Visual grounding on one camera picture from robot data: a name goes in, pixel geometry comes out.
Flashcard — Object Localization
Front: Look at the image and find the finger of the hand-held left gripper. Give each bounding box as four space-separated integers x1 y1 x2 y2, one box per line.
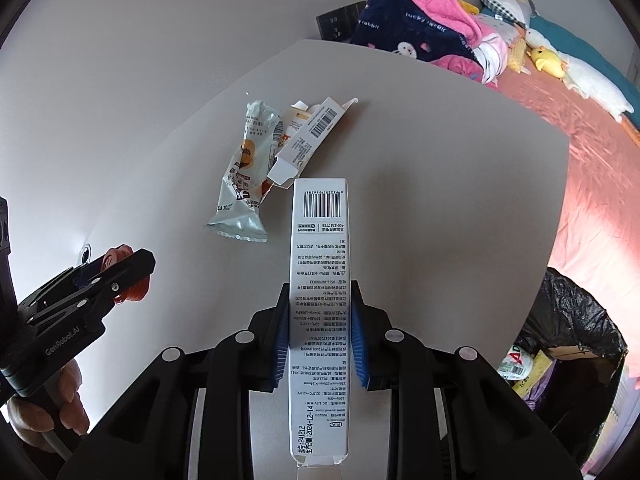
70 259 108 288
17 248 157 330

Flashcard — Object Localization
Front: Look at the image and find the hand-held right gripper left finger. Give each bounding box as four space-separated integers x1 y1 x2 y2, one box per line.
82 282 292 480

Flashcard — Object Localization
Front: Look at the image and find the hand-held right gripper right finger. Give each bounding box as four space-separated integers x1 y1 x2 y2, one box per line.
350 280 583 480

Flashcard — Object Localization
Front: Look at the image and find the orange round lid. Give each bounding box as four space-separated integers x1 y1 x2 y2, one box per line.
97 244 151 306

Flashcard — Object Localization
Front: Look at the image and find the long white carton box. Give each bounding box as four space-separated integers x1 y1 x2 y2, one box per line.
287 177 351 468

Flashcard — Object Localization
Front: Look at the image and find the white plastic bottle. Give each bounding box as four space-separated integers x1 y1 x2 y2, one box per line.
497 344 536 381

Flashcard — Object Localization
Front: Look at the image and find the yellow packet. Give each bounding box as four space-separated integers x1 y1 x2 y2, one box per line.
512 350 553 401

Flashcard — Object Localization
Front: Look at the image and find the purple plastic bag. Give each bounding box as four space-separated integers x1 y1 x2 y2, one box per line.
525 360 558 411

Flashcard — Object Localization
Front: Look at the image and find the black trash bag bin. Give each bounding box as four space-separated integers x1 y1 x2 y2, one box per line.
500 267 628 476

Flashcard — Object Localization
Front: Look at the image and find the person's left hand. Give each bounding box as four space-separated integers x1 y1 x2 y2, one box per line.
7 360 91 453

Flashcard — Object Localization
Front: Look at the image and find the pale green snack wrapper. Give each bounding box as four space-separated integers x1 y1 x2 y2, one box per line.
205 100 283 243

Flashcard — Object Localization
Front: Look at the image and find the small white carton box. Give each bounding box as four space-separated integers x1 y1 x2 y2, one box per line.
266 96 360 190

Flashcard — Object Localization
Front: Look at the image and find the brown cardboard box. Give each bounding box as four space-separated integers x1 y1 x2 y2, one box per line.
542 342 618 361

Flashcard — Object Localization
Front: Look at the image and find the pink bed sheet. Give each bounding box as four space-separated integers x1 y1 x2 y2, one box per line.
430 57 640 331

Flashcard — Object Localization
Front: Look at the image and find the navy printed blanket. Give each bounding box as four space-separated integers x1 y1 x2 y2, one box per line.
348 0 483 68

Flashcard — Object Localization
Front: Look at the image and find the yellow textured plush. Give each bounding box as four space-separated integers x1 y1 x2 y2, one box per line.
507 39 532 77

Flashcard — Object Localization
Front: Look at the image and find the yellow duck plush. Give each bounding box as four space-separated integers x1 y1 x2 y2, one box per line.
530 46 571 80

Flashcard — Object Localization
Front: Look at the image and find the pink fleece blanket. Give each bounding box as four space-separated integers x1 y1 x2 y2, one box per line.
406 0 511 92

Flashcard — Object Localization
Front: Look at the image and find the white goose plush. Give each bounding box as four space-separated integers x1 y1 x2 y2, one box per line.
522 27 640 146

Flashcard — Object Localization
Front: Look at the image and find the checked pillow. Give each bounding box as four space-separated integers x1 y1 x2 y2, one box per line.
475 0 537 28

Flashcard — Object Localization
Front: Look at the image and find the teal pillow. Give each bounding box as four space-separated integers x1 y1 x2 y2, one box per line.
529 14 640 111

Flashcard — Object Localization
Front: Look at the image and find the dark wall socket panel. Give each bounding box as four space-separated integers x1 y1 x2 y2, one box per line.
315 1 368 42

